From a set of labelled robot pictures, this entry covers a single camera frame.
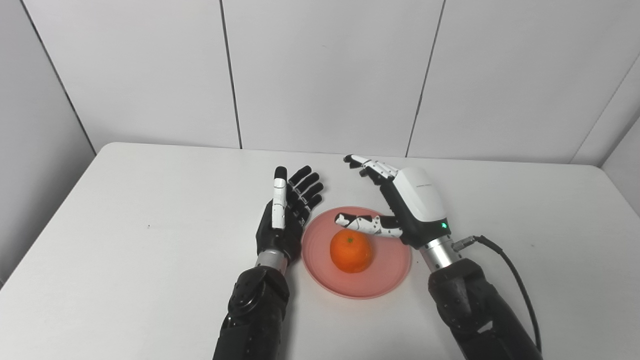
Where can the orange fruit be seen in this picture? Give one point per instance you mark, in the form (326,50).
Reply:
(351,252)

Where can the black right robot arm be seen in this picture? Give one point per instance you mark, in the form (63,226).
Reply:
(470,305)

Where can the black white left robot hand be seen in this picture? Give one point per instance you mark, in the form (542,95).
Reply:
(287,235)

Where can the pink round plate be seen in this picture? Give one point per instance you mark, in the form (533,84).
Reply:
(387,277)

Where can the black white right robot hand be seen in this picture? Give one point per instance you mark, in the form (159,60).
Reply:
(420,200)

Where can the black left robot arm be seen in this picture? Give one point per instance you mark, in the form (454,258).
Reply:
(255,315)

